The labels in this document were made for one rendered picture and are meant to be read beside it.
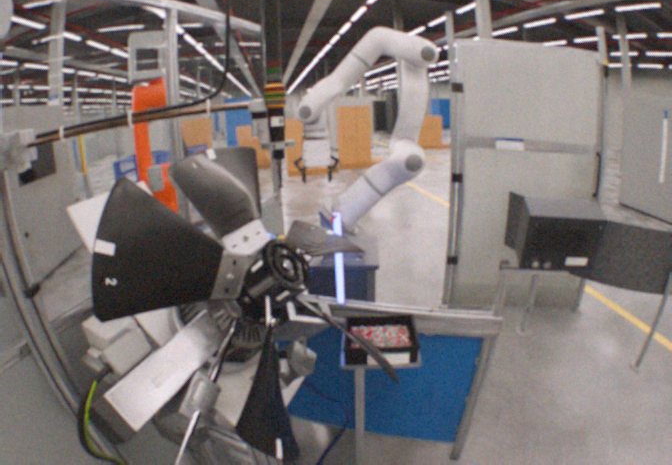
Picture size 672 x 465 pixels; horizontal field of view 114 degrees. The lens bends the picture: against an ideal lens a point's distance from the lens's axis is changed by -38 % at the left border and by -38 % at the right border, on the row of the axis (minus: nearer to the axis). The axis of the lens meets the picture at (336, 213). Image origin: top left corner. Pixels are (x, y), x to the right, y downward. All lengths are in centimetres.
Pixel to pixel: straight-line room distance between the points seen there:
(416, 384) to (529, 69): 203
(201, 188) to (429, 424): 129
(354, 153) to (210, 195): 819
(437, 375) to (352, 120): 790
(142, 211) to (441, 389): 120
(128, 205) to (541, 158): 238
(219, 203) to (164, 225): 23
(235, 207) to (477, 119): 194
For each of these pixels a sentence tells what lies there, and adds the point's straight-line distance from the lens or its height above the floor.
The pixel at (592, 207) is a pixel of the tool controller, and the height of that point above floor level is 124.
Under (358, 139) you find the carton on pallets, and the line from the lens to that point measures 889.
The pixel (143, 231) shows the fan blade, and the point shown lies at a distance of 56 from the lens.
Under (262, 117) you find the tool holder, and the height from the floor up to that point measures 150.
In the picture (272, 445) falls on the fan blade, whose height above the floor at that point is 106.
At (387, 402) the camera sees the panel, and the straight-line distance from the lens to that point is 150.
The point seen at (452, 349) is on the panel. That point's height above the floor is 70.
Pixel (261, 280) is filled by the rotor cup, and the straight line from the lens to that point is 63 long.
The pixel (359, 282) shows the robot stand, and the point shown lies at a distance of 136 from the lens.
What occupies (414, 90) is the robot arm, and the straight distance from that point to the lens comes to 127.
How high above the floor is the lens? 150
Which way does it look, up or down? 17 degrees down
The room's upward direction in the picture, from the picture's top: 3 degrees counter-clockwise
